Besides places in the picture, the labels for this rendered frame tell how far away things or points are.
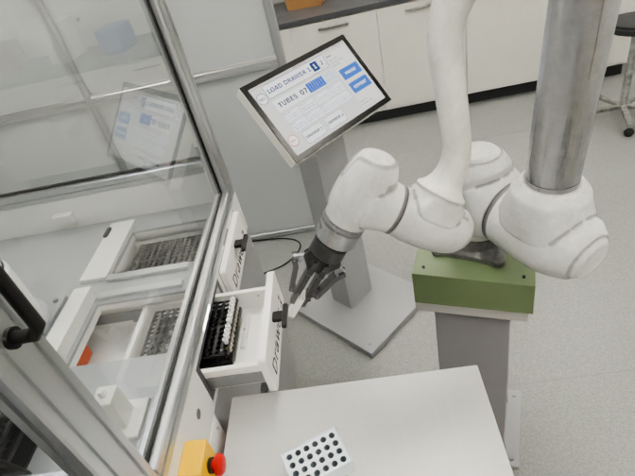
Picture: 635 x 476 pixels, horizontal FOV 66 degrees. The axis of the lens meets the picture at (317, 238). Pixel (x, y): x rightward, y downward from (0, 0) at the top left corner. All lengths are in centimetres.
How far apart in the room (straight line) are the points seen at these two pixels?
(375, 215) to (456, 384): 45
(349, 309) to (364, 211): 146
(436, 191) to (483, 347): 67
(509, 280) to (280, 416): 62
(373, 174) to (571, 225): 39
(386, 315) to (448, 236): 136
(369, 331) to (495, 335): 90
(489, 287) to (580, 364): 101
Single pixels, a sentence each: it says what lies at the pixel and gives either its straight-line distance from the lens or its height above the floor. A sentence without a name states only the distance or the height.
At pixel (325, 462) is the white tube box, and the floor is 80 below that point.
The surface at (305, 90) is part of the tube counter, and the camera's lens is 178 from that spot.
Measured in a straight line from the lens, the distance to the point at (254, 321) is 127.
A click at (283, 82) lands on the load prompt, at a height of 116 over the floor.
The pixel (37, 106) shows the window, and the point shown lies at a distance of 81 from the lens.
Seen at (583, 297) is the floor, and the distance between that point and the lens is 245.
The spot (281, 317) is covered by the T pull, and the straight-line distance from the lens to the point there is 115.
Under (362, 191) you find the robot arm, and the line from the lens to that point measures 89.
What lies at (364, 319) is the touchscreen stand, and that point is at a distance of 229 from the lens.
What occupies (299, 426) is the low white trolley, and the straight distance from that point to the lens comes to 115.
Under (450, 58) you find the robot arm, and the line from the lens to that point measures 91.
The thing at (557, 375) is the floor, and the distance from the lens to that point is 215.
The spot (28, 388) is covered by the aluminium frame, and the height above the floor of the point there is 131.
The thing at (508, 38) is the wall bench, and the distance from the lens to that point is 404.
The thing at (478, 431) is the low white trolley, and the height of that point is 76.
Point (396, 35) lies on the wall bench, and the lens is 382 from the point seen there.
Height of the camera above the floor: 171
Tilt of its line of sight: 37 degrees down
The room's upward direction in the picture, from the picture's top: 14 degrees counter-clockwise
